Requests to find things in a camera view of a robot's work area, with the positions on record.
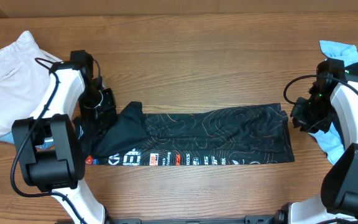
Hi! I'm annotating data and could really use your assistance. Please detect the black orange patterned jersey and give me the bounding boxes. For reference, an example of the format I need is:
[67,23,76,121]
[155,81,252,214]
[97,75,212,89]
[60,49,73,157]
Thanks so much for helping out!
[74,101,295,166]

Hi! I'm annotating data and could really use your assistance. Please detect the folded beige trousers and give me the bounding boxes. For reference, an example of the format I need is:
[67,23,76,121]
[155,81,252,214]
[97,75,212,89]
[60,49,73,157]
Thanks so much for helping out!
[0,30,60,120]

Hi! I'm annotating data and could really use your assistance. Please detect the plain black garment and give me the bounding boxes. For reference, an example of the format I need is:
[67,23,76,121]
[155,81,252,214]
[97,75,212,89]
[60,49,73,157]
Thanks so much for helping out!
[330,63,358,148]

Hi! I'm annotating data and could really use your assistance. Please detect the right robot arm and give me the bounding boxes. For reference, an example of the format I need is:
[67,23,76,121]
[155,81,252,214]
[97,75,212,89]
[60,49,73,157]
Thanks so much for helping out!
[273,58,358,223]

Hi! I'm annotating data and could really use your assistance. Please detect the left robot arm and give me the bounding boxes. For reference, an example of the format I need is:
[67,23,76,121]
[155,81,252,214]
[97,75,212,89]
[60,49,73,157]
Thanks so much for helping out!
[10,50,117,223]

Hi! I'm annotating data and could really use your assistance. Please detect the light blue shirt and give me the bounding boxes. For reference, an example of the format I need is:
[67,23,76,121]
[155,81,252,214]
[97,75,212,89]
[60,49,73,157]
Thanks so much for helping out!
[310,40,358,165]

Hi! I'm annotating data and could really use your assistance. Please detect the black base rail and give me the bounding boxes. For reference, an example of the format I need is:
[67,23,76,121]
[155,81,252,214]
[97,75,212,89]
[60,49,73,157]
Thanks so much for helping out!
[106,209,288,224]

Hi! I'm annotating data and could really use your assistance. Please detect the folded blue jeans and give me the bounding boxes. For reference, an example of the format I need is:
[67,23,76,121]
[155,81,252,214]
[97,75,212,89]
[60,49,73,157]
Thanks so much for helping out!
[0,116,50,144]

